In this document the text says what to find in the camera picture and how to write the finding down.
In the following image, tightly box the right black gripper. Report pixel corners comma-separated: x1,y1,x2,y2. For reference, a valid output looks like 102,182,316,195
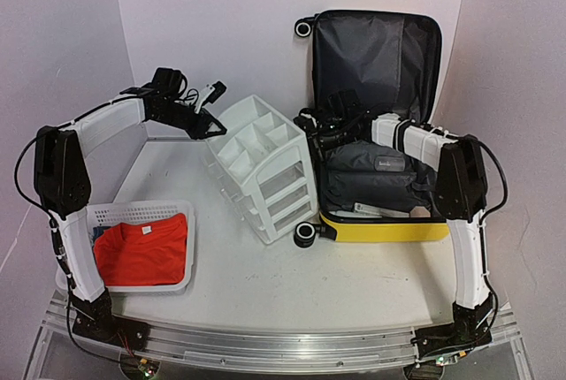
278,118,356,164

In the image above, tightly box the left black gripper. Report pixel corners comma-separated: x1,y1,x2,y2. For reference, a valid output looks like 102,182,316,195
153,100,228,140

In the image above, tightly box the white plastic drawer organizer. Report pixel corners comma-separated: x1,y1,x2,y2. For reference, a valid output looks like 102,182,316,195
203,95,318,245

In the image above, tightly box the yellow Pikachu hard-shell suitcase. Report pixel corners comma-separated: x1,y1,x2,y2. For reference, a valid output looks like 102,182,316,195
294,10,448,247

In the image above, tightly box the white perforated plastic basket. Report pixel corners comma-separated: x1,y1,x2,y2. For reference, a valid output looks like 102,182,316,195
58,200,195,300

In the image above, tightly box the orange garment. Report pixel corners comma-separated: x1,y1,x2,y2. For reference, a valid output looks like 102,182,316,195
94,213,188,287

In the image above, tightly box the blue garment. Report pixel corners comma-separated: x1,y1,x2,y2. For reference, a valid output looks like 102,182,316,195
92,225,110,243

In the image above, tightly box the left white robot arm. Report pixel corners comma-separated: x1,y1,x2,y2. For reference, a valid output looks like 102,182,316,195
26,67,227,353

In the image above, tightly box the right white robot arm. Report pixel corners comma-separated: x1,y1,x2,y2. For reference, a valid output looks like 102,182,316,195
294,90,509,366

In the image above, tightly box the pink card in suitcase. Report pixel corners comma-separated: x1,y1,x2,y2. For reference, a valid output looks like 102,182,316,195
409,206,432,218

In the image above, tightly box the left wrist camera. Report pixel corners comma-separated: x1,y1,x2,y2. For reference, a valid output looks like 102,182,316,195
194,80,227,113

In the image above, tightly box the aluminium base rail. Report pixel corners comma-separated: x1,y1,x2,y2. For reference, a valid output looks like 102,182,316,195
23,293,533,379

